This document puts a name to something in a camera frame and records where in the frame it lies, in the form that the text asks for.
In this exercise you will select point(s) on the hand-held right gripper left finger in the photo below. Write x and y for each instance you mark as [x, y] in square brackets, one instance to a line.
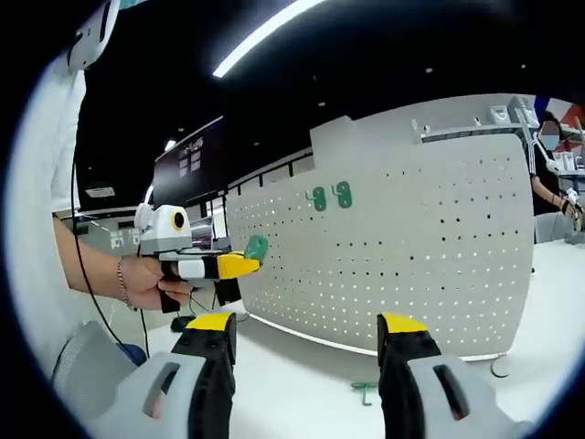
[146, 393]

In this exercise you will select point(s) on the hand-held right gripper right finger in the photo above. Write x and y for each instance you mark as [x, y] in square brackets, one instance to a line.
[402, 366]

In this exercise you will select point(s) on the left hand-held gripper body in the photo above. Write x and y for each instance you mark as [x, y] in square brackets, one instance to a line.
[160, 228]

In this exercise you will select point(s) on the green hook assembly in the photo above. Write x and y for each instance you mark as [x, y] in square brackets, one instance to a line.
[366, 388]
[320, 201]
[343, 196]
[256, 247]

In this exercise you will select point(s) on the white perforated mounting plate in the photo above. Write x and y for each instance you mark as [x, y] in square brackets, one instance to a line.
[411, 251]

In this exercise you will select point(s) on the person's left hand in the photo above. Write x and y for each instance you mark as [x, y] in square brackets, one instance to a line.
[141, 279]

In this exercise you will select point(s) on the white mesh office chair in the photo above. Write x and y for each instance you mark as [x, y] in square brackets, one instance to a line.
[91, 366]

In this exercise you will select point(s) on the black oval device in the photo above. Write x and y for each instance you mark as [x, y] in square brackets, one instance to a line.
[180, 323]

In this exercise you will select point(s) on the person's white shirt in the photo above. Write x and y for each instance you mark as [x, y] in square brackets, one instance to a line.
[50, 183]

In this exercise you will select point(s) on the white chest-worn device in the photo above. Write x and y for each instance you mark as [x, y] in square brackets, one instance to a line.
[93, 36]

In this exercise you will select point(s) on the ceiling light strip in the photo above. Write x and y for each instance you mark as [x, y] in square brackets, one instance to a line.
[265, 36]

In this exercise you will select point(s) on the dark wall display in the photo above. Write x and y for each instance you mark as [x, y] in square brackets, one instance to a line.
[187, 164]

